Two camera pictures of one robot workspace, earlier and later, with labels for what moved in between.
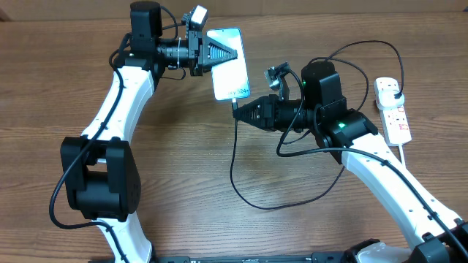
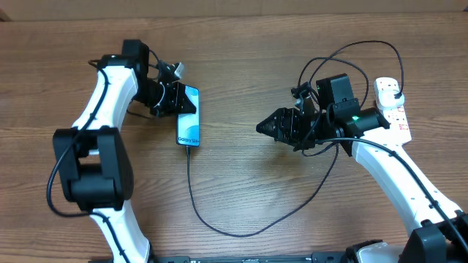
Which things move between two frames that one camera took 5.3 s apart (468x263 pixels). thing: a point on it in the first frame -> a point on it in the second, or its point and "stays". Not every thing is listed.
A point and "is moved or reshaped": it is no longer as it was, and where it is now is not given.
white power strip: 395,120 stays
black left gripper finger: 215,52 -> 183,105
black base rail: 316,258 stays
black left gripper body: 194,44 -> 162,98
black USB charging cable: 343,169 is moved or reshaped
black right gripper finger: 251,113 -> 278,125
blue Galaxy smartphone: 230,78 -> 188,125
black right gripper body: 276,115 -> 303,131
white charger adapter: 386,100 stays
